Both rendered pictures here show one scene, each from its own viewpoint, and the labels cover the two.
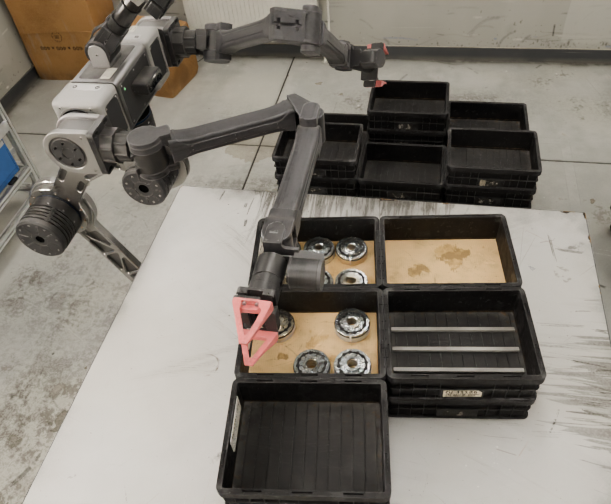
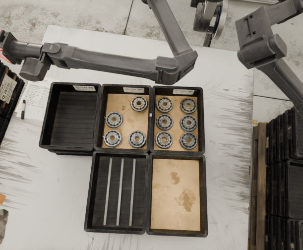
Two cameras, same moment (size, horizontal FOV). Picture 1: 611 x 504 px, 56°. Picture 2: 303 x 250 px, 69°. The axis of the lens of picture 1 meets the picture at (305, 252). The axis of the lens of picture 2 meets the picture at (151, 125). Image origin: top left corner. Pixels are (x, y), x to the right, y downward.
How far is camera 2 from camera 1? 1.12 m
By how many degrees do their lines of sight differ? 44
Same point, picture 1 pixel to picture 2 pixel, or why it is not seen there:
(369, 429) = (83, 145)
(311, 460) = (72, 121)
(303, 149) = (133, 63)
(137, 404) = not seen: hidden behind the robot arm
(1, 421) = (156, 28)
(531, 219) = not seen: outside the picture
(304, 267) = (25, 64)
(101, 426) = (109, 46)
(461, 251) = (189, 206)
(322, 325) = (140, 125)
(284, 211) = (70, 52)
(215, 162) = not seen: outside the picture
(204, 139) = (155, 9)
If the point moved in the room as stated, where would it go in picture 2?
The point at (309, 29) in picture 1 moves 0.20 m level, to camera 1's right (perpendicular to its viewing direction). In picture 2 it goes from (251, 46) to (270, 114)
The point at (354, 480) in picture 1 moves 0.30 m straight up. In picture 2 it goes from (61, 138) to (36, 121)
